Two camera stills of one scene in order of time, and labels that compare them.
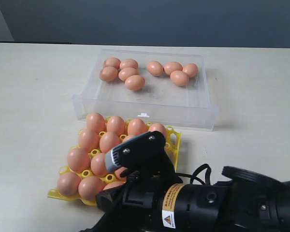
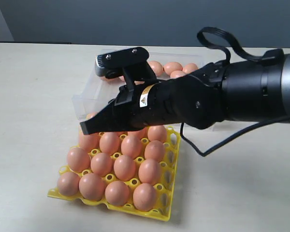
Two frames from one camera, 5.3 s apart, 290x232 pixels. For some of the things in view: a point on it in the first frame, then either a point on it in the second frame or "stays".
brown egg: [67, 184] stays
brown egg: [88, 140] stays
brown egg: [79, 160] stays
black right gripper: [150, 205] to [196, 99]
